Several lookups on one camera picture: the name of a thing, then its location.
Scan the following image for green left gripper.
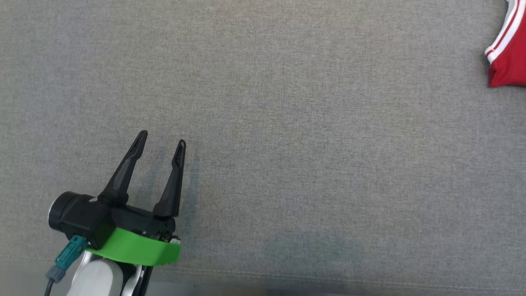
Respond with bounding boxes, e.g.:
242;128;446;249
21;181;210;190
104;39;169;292
86;130;187;267

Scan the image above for red basketball jersey white sleeves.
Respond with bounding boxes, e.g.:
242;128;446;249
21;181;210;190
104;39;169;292
485;0;526;88

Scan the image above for thin black arm cables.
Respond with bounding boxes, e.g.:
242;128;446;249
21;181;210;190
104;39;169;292
134;265;154;296

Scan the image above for teal cable connector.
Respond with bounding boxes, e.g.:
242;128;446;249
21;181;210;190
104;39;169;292
45;235;88;284

